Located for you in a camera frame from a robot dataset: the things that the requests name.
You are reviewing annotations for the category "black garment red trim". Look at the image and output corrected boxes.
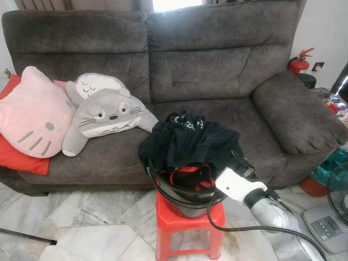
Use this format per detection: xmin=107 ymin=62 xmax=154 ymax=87
xmin=158 ymin=163 xmax=218 ymax=196

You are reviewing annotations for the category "red plastic basin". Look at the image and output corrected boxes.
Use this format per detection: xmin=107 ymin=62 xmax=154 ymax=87
xmin=299 ymin=177 xmax=327 ymax=197

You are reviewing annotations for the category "black shirt white lettering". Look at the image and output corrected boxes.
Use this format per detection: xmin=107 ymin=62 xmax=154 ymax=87
xmin=138 ymin=110 xmax=256 ymax=177

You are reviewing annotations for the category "black round laundry basket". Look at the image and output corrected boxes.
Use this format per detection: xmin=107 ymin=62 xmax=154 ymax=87
xmin=146 ymin=163 xmax=229 ymax=219

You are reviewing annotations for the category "red plastic stool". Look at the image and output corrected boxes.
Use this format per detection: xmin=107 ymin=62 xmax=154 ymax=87
xmin=155 ymin=190 xmax=226 ymax=261

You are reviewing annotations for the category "teal plastic bag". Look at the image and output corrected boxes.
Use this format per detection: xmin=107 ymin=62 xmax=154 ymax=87
xmin=313 ymin=147 xmax=348 ymax=188

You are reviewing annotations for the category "black fan grey base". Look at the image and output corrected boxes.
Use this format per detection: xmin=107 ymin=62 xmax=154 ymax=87
xmin=302 ymin=162 xmax=348 ymax=255

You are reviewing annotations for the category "black round bin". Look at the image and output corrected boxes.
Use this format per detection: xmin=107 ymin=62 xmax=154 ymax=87
xmin=296 ymin=73 xmax=317 ymax=89

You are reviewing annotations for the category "dark brown fabric sofa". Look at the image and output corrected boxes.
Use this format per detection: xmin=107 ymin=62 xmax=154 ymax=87
xmin=0 ymin=0 xmax=348 ymax=196

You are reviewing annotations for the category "red fire extinguisher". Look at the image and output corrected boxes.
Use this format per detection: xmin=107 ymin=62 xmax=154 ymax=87
xmin=287 ymin=48 xmax=316 ymax=74

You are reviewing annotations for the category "grey Totoro plush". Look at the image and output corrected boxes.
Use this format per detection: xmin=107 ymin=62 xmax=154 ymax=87
xmin=61 ymin=89 xmax=159 ymax=157

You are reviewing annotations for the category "grey sleeping plush cushion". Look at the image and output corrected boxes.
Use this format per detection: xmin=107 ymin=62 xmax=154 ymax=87
xmin=65 ymin=73 xmax=131 ymax=107

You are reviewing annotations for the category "pink cat face cushion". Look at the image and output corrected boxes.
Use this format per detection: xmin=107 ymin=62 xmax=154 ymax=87
xmin=0 ymin=66 xmax=77 ymax=159

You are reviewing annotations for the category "red cushion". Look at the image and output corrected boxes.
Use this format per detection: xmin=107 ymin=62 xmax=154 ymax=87
xmin=0 ymin=75 xmax=69 ymax=176

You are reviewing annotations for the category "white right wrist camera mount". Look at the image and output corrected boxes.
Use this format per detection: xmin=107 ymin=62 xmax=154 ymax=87
xmin=215 ymin=167 xmax=268 ymax=204

